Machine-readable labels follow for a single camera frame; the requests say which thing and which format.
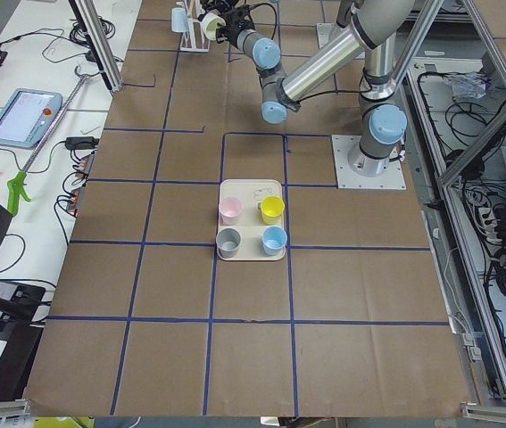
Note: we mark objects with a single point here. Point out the black power adapter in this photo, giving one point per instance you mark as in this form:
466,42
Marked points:
81,143

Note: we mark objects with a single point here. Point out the cream plastic tray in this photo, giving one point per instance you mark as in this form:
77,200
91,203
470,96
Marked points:
250,225

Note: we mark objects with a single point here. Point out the aluminium cage frame rails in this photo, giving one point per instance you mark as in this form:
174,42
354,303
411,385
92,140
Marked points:
457,84

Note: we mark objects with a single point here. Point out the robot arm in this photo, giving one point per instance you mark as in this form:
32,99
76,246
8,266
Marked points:
362,27

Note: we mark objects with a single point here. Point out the grey plastic cup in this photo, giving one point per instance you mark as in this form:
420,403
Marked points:
228,242

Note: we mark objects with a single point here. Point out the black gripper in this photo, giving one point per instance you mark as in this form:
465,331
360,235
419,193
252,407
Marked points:
233,38

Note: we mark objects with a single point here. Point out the light blue plastic cup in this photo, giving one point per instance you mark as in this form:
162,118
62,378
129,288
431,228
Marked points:
274,240

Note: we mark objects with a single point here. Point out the white wire cup rack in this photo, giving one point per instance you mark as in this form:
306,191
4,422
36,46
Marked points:
194,40

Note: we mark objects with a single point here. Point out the aluminium frame post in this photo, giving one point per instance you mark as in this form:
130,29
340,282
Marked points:
90,22

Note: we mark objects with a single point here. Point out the pink plastic cup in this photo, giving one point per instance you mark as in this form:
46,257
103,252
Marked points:
230,210

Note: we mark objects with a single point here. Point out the yellow plastic cup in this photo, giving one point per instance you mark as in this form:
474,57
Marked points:
272,208

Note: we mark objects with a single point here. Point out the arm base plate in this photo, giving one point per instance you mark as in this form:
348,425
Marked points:
326,32
355,171

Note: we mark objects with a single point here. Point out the white plastic cup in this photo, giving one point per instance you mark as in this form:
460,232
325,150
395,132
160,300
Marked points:
210,23

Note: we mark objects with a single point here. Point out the metal reacher grabber pole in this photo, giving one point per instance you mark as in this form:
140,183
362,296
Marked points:
83,77

